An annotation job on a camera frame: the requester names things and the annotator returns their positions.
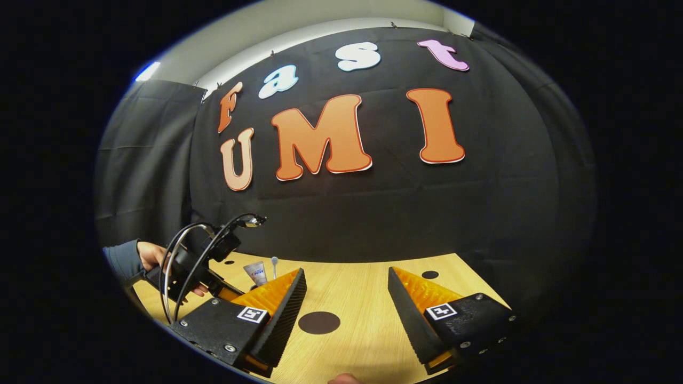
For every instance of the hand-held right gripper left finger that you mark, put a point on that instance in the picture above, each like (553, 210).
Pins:
(283, 320)

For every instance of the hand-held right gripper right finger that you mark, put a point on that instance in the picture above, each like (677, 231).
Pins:
(411, 320)

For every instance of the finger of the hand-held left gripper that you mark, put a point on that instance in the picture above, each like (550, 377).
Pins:
(228, 293)

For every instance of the white toothpaste tube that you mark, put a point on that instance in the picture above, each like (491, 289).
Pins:
(257, 273)

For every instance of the brown round coaster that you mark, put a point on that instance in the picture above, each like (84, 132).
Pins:
(319, 322)

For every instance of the white toothbrush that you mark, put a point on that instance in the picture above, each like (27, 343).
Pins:
(274, 260)

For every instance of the wooden desktop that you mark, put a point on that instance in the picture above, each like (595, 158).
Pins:
(363, 352)

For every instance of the ceiling light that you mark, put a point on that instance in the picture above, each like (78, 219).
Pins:
(148, 71)

